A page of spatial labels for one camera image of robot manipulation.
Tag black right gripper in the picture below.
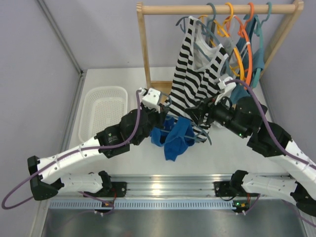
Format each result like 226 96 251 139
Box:
184 90 247 138

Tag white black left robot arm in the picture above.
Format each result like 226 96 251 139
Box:
27 105 169 200

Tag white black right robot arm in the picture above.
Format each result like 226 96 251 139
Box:
185 97 316 216

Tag black white striped tank top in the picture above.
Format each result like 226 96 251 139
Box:
160 15 228 141

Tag teal blue tank top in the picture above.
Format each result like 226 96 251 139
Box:
230 14 265 104

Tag grey tank top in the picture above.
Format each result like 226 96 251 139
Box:
206 17 239 129

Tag yellow hanger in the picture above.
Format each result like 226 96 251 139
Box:
206 2 246 81

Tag orange hanger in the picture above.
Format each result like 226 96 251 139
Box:
224 2 254 86

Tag wooden clothes rack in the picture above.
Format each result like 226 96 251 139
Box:
136 0 304 91

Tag white perforated plastic basket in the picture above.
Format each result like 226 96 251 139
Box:
78 86 128 142

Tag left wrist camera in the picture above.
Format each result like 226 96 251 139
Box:
139 88 162 113

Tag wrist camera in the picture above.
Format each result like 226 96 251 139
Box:
215 74 236 105
139 88 162 113

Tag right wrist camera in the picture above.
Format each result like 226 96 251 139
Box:
215 74 236 105

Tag aluminium mounting rail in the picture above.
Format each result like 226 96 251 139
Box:
49 173 308 199

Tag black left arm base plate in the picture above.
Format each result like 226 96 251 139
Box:
84 182 127 198

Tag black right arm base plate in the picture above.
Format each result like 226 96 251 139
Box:
213 181 247 201

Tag white slotted cable duct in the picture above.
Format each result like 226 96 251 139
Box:
49 199 250 210

